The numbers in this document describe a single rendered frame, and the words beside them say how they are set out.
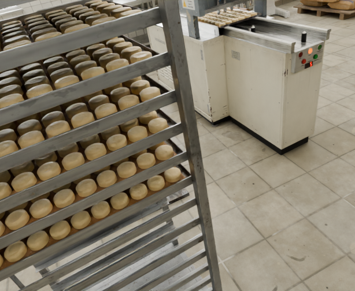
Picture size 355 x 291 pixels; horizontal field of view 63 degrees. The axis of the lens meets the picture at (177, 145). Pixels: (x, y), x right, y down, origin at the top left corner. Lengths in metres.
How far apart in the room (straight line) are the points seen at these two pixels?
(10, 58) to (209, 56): 2.04
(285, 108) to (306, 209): 0.70
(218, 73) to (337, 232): 1.49
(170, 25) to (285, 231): 1.55
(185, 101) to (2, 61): 0.36
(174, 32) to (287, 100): 1.62
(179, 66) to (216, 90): 2.00
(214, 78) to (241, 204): 1.10
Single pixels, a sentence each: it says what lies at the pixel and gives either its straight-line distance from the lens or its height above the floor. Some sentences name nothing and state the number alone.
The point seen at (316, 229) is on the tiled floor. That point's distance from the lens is 1.98.
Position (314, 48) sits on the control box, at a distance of 2.14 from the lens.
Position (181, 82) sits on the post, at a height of 1.27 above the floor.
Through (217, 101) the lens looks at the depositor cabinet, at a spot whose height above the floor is 0.28.
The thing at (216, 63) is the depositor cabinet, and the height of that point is 0.62.
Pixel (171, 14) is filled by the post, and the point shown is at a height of 1.41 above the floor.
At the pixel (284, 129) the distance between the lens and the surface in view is 2.28.
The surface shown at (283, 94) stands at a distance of 2.12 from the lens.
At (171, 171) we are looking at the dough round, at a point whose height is 0.97.
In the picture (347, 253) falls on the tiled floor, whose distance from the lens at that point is 1.92.
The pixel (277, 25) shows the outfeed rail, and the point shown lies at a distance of 2.48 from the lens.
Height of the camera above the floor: 1.53
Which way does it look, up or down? 35 degrees down
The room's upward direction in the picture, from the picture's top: 12 degrees counter-clockwise
